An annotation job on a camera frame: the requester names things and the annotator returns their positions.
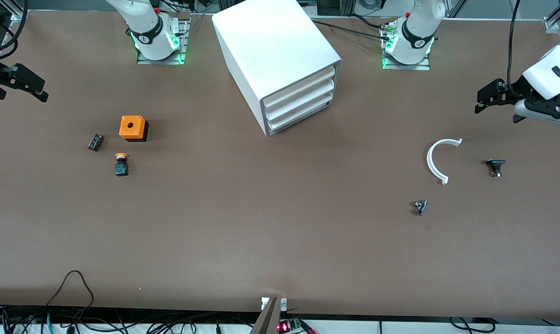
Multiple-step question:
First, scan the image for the small black knob part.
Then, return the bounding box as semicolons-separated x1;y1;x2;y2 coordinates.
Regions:
486;159;507;178

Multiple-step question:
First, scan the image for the circuit board with red light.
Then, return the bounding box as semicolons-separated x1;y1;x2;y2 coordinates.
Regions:
277;317;304;334

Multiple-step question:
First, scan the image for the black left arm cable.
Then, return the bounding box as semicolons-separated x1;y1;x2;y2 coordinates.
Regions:
507;0;521;91

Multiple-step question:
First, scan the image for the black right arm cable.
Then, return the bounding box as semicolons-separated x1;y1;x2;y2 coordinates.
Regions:
0;0;29;52

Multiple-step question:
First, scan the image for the white curved plastic bracket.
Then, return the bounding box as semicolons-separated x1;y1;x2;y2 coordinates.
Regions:
426;138;463;186

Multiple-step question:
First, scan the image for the orange button enclosure box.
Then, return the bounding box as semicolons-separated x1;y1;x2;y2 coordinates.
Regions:
119;116;149;142

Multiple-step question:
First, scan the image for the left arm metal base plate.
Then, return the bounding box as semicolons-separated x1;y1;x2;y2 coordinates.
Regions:
381;24;431;71

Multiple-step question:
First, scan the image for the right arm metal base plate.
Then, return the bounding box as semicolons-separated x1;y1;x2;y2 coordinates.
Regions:
137;18;190;65

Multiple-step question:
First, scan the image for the black cable to arm base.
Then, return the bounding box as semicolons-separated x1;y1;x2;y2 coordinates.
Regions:
311;19;393;39

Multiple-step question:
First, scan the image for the thin black looped cable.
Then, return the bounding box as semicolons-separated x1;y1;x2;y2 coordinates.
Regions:
45;270;95;321

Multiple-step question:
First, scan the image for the black curled cable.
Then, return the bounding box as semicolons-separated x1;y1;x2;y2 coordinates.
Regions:
449;316;496;334

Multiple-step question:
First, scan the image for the grey camera support bar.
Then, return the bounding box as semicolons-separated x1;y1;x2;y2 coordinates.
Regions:
249;297;288;334

